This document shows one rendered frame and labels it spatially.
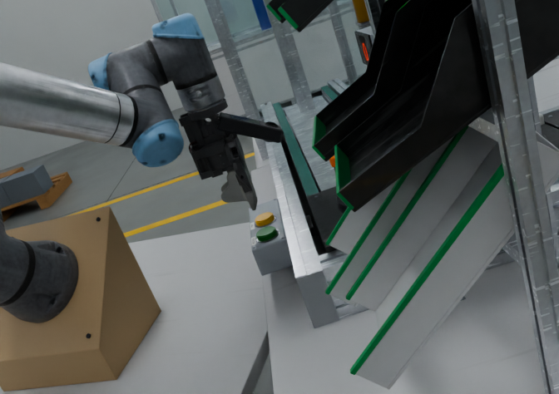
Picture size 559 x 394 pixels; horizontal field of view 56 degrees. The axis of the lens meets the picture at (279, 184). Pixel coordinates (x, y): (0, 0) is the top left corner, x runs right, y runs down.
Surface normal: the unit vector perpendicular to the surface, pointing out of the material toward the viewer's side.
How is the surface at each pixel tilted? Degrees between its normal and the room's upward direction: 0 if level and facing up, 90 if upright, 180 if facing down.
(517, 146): 90
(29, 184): 90
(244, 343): 0
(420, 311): 90
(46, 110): 110
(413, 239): 90
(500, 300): 0
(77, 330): 43
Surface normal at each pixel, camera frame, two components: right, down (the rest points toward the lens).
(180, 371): -0.32, -0.88
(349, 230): -0.08, 0.39
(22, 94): 0.73, 0.04
